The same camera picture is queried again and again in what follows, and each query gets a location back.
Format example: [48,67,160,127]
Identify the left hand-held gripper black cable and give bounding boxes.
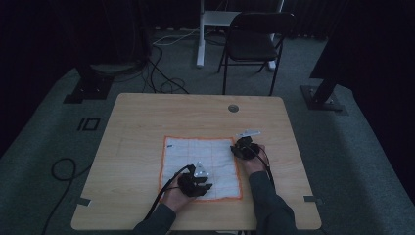
[143,164,196,222]

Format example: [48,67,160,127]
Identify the black folding chair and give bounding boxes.
[217,12,297,96]

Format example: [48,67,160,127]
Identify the right hand-held gripper black cable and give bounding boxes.
[244,143,276,190]

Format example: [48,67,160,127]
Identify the white desk frame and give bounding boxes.
[196,0,285,71]

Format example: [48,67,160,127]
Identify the hand-held gripper black cable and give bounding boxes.
[143,164,196,222]
[244,143,276,190]

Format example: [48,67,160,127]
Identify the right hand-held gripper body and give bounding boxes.
[232,128,262,161]

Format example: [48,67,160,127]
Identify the black tangled floor cables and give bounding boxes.
[141,45,190,95]

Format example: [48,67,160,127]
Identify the white cloth with orange edge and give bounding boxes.
[158,135,244,202]

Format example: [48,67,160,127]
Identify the person's left hand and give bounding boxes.
[161,184,195,213]

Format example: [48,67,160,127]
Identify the black looped floor cable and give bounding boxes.
[40,158,93,235]

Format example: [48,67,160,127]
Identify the person's right hand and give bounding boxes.
[243,145,270,175]

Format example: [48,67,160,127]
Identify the white floor cable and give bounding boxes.
[152,28,201,46]

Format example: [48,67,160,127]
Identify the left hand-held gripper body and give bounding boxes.
[177,162,209,198]

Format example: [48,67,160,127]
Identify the black metal stand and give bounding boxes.
[63,63,115,105]
[300,32,347,115]

